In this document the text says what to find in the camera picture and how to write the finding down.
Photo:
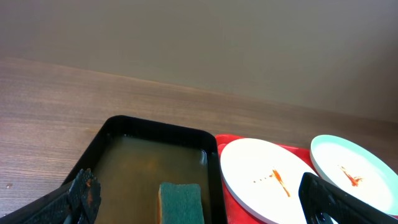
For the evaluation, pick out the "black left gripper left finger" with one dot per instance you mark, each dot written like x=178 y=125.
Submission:
x=75 y=202

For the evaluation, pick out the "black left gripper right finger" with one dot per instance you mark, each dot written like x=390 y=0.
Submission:
x=323 y=202

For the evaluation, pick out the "white plate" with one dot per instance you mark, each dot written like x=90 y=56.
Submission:
x=356 y=171

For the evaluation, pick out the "white plate dotted sauce streak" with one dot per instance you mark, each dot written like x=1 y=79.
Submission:
x=264 y=179

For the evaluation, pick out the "green yellow sponge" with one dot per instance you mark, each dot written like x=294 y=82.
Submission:
x=180 y=204

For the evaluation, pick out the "black water tray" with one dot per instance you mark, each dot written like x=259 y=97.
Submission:
x=131 y=157

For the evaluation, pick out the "red serving tray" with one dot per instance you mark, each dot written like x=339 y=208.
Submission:
x=235 y=212

